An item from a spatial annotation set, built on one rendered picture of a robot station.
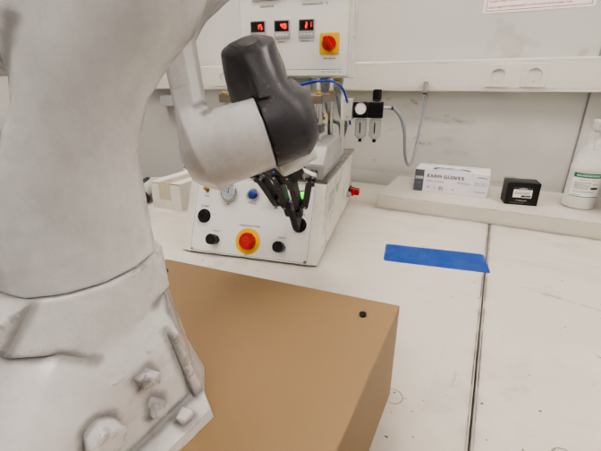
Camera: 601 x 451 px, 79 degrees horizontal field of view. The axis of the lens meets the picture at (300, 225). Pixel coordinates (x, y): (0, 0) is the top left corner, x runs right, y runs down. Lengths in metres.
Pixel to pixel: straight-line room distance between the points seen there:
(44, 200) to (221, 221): 0.66
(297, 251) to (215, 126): 0.44
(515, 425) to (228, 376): 0.35
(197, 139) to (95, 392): 0.29
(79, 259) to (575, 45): 1.42
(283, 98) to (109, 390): 0.35
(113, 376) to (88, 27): 0.22
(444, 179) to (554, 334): 0.68
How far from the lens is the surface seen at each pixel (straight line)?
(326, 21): 1.15
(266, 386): 0.37
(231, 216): 0.89
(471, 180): 1.30
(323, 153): 0.86
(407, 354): 0.62
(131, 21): 0.25
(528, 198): 1.29
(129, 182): 0.29
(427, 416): 0.54
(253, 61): 0.50
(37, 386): 0.31
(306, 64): 1.16
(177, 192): 1.23
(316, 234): 0.83
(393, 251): 0.93
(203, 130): 0.47
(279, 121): 0.46
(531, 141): 1.49
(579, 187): 1.32
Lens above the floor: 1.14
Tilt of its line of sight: 21 degrees down
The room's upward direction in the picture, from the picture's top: straight up
